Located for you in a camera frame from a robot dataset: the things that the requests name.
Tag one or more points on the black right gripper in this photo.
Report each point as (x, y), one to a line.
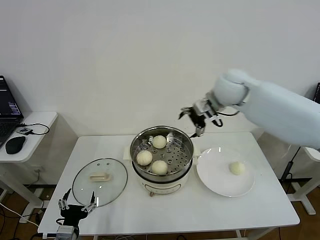
(197, 117)

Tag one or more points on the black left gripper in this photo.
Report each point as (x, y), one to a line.
(72, 213)

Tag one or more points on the white steamed baozi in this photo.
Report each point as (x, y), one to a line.
(237, 168)
(144, 158)
(159, 167)
(159, 142)

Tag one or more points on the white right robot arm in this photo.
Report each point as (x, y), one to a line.
(275, 107)

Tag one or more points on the steel perforated steamer basket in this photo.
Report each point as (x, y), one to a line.
(180, 147)

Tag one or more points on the white round plate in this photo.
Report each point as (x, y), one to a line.
(215, 175)

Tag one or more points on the cream electric pot base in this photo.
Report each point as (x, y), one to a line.
(162, 186)

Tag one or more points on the black computer mouse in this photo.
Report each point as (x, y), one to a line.
(15, 145)

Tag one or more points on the white side table with mouse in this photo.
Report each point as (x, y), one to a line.
(42, 122)

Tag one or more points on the black laptop with code screen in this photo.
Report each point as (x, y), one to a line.
(7, 107)

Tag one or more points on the black laptop with video screen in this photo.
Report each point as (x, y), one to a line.
(317, 92)

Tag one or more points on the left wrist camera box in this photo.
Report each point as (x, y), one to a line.
(65, 232)

